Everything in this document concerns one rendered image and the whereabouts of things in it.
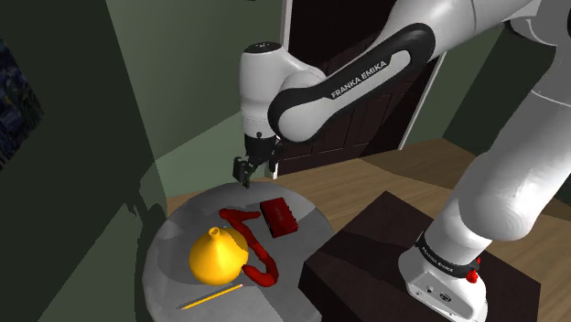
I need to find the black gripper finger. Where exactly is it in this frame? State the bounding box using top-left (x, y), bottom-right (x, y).
top-left (266, 146), bottom-right (283, 180)
top-left (232, 156), bottom-right (257, 189)

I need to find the red box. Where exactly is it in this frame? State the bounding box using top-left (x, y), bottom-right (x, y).
top-left (259, 197), bottom-right (299, 239)

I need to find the dark brown door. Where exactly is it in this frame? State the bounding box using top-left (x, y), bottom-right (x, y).
top-left (277, 0), bottom-right (448, 177)

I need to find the red curved tool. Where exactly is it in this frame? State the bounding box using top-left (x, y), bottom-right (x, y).
top-left (218, 208), bottom-right (280, 288)

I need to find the round grey table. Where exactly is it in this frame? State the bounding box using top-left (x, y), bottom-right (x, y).
top-left (141, 180), bottom-right (337, 322)

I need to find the dark robot stand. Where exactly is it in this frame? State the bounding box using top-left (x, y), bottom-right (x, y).
top-left (297, 190), bottom-right (543, 322)

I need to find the yellow pencil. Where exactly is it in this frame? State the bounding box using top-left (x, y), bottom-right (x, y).
top-left (179, 283), bottom-right (245, 311)

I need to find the dark blue wall picture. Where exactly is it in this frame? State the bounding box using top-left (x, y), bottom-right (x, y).
top-left (0, 37), bottom-right (45, 171)

